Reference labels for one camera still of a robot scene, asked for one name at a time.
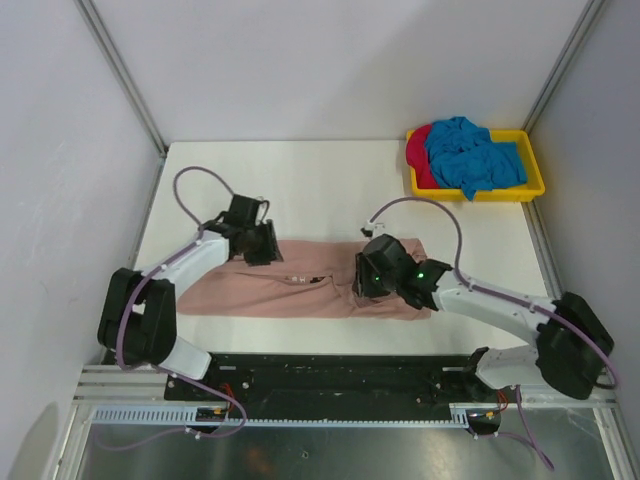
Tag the red t shirt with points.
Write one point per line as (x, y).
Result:
(417, 157)

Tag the grey slotted cable duct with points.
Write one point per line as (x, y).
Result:
(451, 416)

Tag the yellow plastic bin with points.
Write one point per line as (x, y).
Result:
(534, 187)

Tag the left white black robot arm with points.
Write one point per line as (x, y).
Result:
(139, 317)

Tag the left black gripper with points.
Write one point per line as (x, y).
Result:
(271, 252)

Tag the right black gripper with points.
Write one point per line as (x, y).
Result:
(362, 284)

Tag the left aluminium corner post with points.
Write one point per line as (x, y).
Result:
(116, 63)

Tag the aluminium frame rail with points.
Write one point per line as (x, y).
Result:
(109, 384)

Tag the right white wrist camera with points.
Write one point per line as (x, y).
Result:
(372, 229)

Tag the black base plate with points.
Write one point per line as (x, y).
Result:
(438, 379)

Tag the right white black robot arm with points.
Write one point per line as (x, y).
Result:
(566, 344)

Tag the right aluminium corner post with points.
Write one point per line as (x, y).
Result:
(587, 21)

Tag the blue t shirt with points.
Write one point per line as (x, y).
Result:
(462, 155)

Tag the pink t shirt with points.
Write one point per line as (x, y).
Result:
(313, 280)

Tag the aluminium corner post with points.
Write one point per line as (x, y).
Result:
(116, 63)
(587, 21)

